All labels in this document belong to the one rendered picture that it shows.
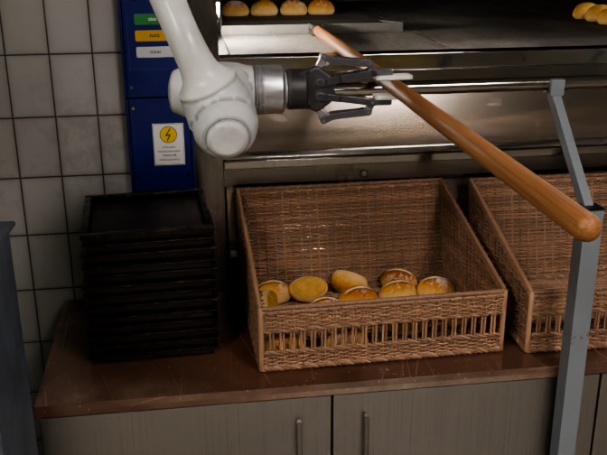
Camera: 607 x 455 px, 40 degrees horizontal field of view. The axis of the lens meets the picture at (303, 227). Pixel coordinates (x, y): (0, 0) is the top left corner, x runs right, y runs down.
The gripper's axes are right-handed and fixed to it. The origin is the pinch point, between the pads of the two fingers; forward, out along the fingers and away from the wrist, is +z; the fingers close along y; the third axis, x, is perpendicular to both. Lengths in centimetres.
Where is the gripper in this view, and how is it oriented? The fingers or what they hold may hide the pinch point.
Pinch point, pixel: (392, 86)
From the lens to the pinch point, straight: 159.9
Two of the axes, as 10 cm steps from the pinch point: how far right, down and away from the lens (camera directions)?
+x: 1.4, 3.3, -9.3
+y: 0.0, 9.4, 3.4
